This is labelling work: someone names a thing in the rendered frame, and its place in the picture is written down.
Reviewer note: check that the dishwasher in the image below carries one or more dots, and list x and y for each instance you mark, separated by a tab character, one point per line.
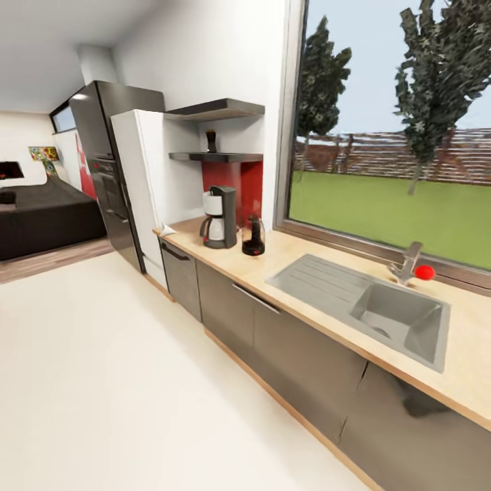
181	277

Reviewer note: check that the paper coffee filter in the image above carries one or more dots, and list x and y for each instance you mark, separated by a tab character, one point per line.
166	230

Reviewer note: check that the cabinet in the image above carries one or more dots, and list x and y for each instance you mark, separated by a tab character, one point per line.
402	438
92	108

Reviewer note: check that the coffee maker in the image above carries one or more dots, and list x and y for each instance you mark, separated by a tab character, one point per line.
219	228

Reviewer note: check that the countertop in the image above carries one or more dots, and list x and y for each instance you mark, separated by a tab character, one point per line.
465	385

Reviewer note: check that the electric kettle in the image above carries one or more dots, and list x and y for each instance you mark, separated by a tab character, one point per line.
253	236

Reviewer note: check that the bottle of coffee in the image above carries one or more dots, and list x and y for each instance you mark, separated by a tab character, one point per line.
211	141

